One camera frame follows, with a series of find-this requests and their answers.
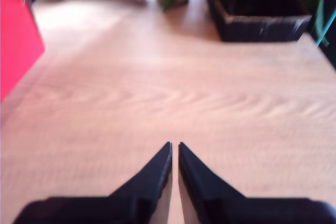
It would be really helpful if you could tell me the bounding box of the black rectangular planter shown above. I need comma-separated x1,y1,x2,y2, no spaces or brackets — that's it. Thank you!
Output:
204,0,313,43

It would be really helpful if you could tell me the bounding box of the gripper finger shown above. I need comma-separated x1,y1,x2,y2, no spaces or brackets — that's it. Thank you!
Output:
178,142,250,224
104,142,173,224

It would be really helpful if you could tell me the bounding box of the red Nike shoebox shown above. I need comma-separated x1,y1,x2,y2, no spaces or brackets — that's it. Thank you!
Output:
0,0,46,103

